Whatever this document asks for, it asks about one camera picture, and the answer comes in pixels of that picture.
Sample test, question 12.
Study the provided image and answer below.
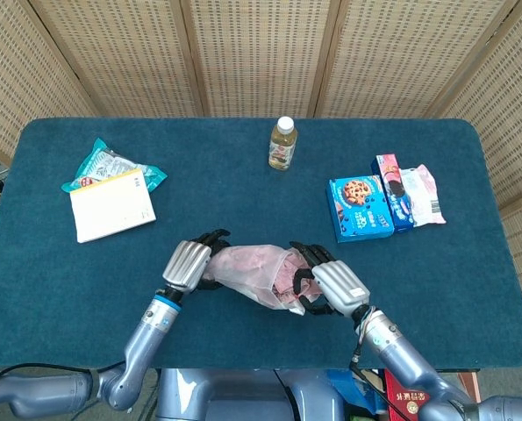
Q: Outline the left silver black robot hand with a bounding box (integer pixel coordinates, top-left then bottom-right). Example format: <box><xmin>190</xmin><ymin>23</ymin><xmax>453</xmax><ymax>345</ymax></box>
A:
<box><xmin>161</xmin><ymin>227</ymin><xmax>233</xmax><ymax>294</ymax></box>

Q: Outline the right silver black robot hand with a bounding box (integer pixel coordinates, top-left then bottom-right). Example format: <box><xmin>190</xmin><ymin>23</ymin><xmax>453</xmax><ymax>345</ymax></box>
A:
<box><xmin>289</xmin><ymin>240</ymin><xmax>372</xmax><ymax>318</ymax></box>

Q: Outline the pink floral garment with ribbon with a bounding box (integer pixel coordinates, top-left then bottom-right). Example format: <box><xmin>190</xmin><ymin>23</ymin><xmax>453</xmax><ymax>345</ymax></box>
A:
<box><xmin>211</xmin><ymin>246</ymin><xmax>323</xmax><ymax>309</ymax></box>

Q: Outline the translucent white plastic bag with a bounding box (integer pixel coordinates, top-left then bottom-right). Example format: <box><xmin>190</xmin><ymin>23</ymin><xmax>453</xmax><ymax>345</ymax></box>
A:
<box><xmin>205</xmin><ymin>244</ymin><xmax>323</xmax><ymax>316</ymax></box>

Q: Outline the white yellow book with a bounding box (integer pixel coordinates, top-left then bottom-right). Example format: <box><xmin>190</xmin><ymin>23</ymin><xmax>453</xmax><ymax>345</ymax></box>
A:
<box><xmin>69</xmin><ymin>168</ymin><xmax>157</xmax><ymax>244</ymax></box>

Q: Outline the blue chocolate chip cookie box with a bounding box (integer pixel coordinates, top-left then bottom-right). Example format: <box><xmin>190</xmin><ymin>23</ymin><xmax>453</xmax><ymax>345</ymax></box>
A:
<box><xmin>326</xmin><ymin>175</ymin><xmax>396</xmax><ymax>244</ymax></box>

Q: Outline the blue pink sandwich cookie box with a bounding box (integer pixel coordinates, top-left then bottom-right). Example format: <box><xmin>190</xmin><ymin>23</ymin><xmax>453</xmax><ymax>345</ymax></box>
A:
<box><xmin>370</xmin><ymin>153</ymin><xmax>416</xmax><ymax>233</ymax></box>

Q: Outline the blue carpet table mat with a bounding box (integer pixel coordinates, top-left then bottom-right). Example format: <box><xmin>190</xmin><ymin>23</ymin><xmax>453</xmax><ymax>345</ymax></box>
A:
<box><xmin>0</xmin><ymin>117</ymin><xmax>522</xmax><ymax>372</ymax></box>

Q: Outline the white pink snack packet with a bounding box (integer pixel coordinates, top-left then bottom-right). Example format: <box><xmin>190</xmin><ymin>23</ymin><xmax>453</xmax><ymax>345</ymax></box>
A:
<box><xmin>398</xmin><ymin>164</ymin><xmax>447</xmax><ymax>228</ymax></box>

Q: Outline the teal snack packet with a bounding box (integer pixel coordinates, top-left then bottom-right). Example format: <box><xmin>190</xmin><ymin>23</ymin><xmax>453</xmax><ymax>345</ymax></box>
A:
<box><xmin>61</xmin><ymin>138</ymin><xmax>168</xmax><ymax>194</ymax></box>

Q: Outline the red box with gold print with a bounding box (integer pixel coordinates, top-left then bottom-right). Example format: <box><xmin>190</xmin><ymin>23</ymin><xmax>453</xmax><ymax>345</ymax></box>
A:
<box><xmin>383</xmin><ymin>368</ymin><xmax>426</xmax><ymax>421</ymax></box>

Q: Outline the grey-blue robot torso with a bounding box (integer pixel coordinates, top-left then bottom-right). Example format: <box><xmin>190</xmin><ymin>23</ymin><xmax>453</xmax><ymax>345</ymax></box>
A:
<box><xmin>154</xmin><ymin>367</ymin><xmax>345</xmax><ymax>421</ymax></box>

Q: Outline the tea bottle with white cap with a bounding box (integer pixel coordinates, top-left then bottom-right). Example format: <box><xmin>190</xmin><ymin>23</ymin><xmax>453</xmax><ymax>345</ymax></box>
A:
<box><xmin>268</xmin><ymin>116</ymin><xmax>297</xmax><ymax>172</ymax></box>

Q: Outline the woven bamboo folding screen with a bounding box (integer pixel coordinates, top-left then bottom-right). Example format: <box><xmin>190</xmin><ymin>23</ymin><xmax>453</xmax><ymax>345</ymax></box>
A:
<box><xmin>0</xmin><ymin>0</ymin><xmax>522</xmax><ymax>317</ymax></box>

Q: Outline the right arm wrist cable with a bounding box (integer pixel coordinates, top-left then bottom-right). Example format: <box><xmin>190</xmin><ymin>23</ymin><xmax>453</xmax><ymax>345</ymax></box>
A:
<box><xmin>350</xmin><ymin>306</ymin><xmax>396</xmax><ymax>396</ymax></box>

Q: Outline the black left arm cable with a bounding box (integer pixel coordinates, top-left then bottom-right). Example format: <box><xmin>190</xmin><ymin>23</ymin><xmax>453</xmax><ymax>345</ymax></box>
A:
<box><xmin>0</xmin><ymin>360</ymin><xmax>128</xmax><ymax>389</ymax></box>

